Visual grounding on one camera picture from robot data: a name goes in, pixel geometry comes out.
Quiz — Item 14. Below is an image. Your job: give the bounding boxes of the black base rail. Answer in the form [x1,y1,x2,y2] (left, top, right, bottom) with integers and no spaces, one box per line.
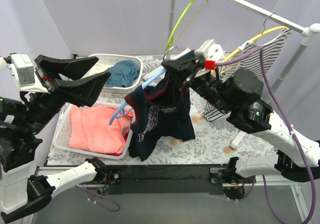
[77,164,253,194]

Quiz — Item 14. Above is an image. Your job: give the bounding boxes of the white plastic basket rear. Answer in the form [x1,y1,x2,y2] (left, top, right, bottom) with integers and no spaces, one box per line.
[85,54,144,94]

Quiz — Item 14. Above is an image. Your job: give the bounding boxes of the white plastic basket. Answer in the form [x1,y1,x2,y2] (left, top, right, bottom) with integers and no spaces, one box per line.
[53,101,135,160]
[85,54,144,94]

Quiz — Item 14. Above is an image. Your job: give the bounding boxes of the striped tank top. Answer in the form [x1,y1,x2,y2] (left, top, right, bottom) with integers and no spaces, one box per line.
[201,28,293,122]

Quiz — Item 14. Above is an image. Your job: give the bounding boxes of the green hanger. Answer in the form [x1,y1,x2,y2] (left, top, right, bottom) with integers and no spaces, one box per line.
[164,0,210,52]

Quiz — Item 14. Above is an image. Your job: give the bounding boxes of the pink cloth in basket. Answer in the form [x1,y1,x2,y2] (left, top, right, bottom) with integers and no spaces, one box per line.
[69,105,134,156]

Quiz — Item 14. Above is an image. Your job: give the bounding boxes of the white plastic basket front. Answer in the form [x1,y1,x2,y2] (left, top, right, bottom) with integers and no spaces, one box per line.
[53,101,135,160]

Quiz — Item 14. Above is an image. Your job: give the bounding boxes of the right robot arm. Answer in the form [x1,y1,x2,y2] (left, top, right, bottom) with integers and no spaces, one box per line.
[162,56,320,183]

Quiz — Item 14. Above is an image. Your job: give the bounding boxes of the yellow hanger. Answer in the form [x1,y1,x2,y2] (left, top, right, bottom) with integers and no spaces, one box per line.
[218,20,287,78]

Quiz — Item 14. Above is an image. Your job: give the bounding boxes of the white clothes rack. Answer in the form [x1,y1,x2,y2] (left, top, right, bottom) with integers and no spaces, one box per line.
[168,0,320,149]

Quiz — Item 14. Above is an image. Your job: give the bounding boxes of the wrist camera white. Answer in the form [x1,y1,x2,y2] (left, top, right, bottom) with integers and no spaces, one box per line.
[0,54,48,93]
[194,39,224,70]

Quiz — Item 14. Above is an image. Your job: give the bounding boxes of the teal cloth in basket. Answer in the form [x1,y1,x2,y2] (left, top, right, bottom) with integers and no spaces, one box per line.
[104,60,140,88]

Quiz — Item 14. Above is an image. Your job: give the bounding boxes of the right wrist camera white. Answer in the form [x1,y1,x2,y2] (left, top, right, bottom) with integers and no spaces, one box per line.
[194,39,224,70]

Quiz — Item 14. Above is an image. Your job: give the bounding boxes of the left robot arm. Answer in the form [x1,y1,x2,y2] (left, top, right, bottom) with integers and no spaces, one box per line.
[0,53,110,223]

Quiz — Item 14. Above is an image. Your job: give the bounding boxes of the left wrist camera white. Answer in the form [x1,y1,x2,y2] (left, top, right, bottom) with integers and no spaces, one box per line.
[0,54,48,93]

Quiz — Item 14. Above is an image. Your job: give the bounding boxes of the navy tank top red trim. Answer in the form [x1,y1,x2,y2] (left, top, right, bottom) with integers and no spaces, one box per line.
[124,73,195,161]

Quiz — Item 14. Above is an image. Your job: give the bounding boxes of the white cloth in basket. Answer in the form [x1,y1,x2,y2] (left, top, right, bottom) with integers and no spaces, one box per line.
[90,63,109,75]

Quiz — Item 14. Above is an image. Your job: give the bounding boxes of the blue hanger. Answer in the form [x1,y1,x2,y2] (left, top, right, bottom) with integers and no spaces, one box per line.
[108,45,196,126]

